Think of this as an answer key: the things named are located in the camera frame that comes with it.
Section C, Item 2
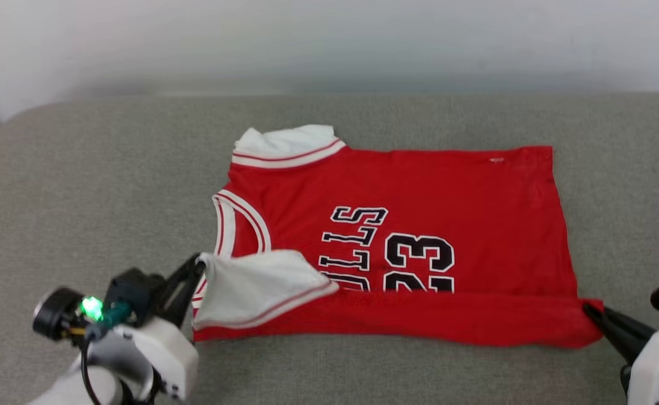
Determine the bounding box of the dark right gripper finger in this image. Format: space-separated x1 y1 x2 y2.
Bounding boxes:
582 302 657 364

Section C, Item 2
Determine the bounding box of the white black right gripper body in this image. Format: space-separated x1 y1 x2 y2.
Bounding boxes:
626 325 659 405

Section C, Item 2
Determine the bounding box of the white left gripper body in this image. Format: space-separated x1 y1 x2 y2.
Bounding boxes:
32 286 200 403

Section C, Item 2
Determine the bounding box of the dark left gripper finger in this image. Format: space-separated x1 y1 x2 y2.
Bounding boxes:
163 253 207 329

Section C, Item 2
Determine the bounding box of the red white basketball jersey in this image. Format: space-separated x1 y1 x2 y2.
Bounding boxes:
191 124 606 349

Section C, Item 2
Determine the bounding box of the grey fabric sofa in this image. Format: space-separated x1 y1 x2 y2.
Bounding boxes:
0 93 659 405

